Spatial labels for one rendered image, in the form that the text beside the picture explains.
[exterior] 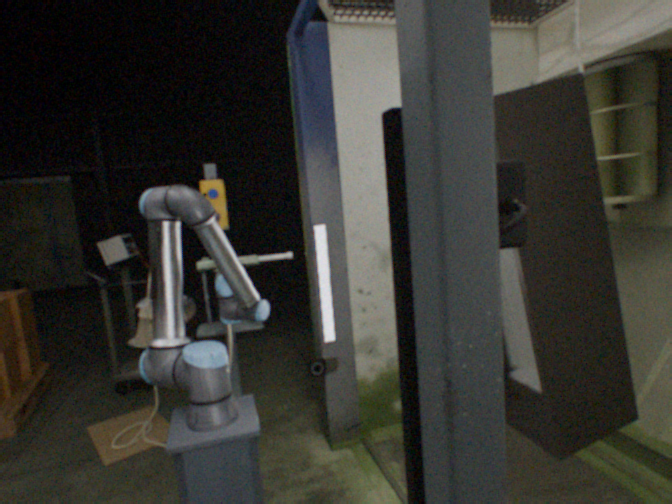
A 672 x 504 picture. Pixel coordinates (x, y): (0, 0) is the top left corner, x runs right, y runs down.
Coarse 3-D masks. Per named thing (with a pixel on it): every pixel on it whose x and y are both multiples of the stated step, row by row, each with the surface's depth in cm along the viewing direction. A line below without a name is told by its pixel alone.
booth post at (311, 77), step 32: (288, 32) 222; (320, 32) 215; (320, 64) 217; (320, 96) 218; (320, 128) 220; (320, 160) 222; (320, 192) 223; (320, 320) 231; (320, 352) 238; (352, 352) 237; (320, 384) 248; (352, 384) 239; (352, 416) 241
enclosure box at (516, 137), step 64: (512, 128) 124; (576, 128) 130; (576, 192) 133; (512, 256) 188; (576, 256) 135; (512, 320) 203; (576, 320) 138; (512, 384) 193; (576, 384) 141; (576, 448) 144
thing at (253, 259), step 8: (248, 256) 220; (256, 256) 221; (264, 256) 223; (272, 256) 224; (280, 256) 225; (288, 256) 226; (200, 264) 214; (208, 264) 215; (248, 264) 221; (256, 264) 221
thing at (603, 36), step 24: (600, 0) 208; (624, 0) 197; (648, 0) 187; (552, 24) 237; (600, 24) 209; (624, 24) 198; (648, 24) 188; (552, 48) 239; (576, 48) 224; (600, 48) 211; (624, 48) 200; (648, 48) 204; (552, 72) 239; (576, 72) 235
